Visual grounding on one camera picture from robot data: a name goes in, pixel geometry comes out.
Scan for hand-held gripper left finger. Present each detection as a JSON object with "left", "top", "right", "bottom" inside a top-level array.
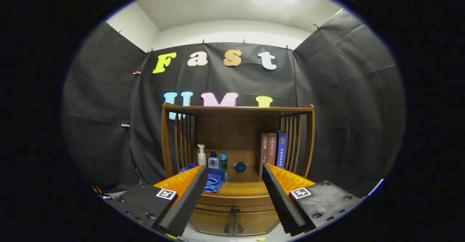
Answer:
[{"left": 108, "top": 165, "right": 209, "bottom": 237}]

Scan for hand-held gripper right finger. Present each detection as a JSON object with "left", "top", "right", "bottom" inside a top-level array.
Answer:
[{"left": 262, "top": 163, "right": 367, "bottom": 237}]

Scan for wooden drawer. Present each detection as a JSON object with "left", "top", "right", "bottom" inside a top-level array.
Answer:
[{"left": 195, "top": 192, "right": 277, "bottom": 214}]

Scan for wooden cabinet door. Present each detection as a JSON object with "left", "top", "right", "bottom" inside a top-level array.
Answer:
[
  {"left": 189, "top": 209, "right": 235, "bottom": 236},
  {"left": 234, "top": 210, "right": 279, "bottom": 236}
]

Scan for wooden cabinet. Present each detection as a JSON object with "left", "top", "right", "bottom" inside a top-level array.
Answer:
[{"left": 161, "top": 103, "right": 316, "bottom": 237}]

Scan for folded blue towel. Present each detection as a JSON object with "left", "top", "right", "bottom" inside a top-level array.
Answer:
[{"left": 179, "top": 163, "right": 226, "bottom": 193}]

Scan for blue book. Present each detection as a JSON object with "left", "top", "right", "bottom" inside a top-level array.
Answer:
[{"left": 276, "top": 131, "right": 287, "bottom": 168}]

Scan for reddish brown book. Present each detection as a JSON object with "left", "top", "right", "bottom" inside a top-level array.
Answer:
[{"left": 268, "top": 132, "right": 278, "bottom": 165}]

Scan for dark brown book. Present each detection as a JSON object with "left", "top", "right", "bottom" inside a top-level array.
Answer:
[{"left": 259, "top": 133, "right": 270, "bottom": 177}]

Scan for black backdrop cloth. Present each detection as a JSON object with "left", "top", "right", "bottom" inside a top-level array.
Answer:
[{"left": 62, "top": 9, "right": 405, "bottom": 199}]

